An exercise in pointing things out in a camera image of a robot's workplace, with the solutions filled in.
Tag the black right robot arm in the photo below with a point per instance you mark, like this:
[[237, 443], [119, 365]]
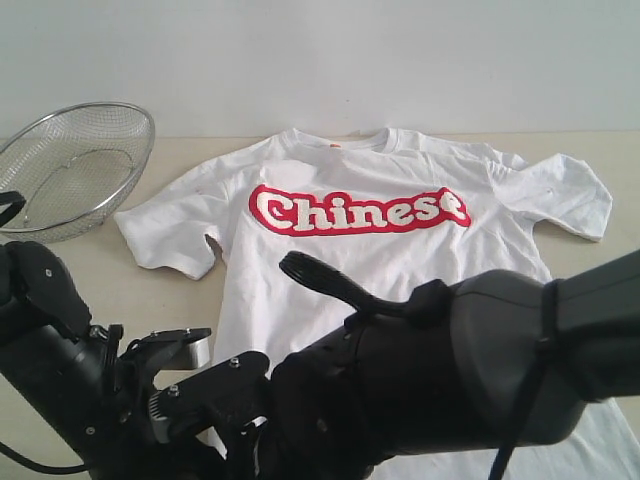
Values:
[[497, 361]]

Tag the metal mesh basket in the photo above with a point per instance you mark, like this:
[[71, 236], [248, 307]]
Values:
[[74, 167]]

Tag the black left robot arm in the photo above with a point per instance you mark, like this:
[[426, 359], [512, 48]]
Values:
[[70, 371]]

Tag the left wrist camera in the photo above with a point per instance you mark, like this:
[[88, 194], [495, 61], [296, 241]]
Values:
[[173, 350]]

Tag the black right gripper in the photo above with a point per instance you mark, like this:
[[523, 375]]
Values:
[[264, 443]]

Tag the white t-shirt red print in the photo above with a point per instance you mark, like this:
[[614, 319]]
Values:
[[392, 212]]

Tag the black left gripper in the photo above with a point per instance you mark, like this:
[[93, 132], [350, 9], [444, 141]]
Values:
[[125, 447]]

